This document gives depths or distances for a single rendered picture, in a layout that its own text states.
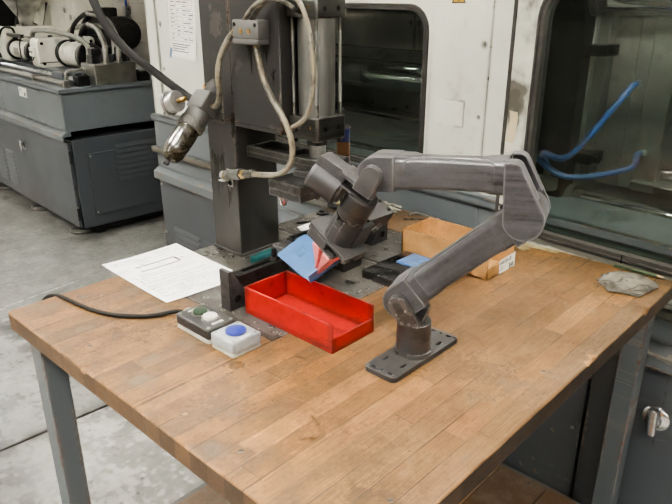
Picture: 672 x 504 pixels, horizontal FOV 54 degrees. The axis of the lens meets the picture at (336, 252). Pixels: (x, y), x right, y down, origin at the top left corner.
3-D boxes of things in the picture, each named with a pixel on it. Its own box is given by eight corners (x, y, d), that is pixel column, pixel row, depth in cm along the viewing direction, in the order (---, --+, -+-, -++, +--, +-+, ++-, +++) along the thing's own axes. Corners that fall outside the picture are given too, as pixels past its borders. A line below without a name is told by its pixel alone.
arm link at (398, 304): (387, 295, 113) (419, 300, 111) (402, 276, 121) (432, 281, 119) (386, 327, 115) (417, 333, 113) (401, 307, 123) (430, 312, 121)
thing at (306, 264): (314, 286, 126) (308, 275, 124) (278, 254, 137) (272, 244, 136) (342, 265, 127) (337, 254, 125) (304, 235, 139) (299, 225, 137)
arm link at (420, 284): (375, 297, 116) (528, 192, 99) (387, 283, 121) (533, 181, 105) (397, 324, 116) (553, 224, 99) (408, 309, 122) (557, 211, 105)
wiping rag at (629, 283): (585, 291, 149) (644, 302, 141) (586, 279, 148) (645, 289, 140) (609, 272, 159) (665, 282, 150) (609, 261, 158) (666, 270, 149)
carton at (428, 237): (486, 284, 152) (489, 253, 149) (401, 256, 168) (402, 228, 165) (513, 268, 161) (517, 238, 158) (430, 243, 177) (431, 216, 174)
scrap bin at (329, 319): (332, 354, 121) (332, 325, 119) (245, 312, 137) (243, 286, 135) (373, 331, 129) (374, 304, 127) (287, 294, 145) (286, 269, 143)
